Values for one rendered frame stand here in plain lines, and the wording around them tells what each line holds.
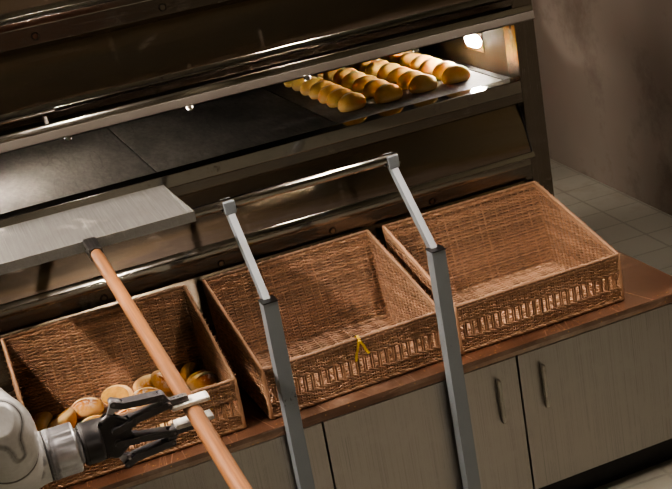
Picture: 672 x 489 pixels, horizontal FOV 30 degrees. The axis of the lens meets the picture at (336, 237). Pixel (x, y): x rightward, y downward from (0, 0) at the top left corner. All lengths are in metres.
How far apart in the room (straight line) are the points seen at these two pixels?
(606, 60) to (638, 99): 0.31
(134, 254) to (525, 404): 1.22
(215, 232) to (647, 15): 2.80
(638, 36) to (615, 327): 2.48
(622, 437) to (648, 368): 0.23
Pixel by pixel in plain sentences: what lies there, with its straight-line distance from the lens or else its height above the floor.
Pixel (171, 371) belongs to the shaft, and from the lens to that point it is 2.38.
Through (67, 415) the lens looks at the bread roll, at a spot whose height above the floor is 0.65.
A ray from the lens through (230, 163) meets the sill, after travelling 3.72.
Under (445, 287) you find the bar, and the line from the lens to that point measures 3.39.
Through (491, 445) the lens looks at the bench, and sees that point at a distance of 3.71.
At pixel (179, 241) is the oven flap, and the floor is 0.98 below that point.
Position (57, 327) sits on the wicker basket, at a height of 0.84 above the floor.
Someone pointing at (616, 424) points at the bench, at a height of 0.22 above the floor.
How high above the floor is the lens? 2.14
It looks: 19 degrees down
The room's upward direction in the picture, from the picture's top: 10 degrees counter-clockwise
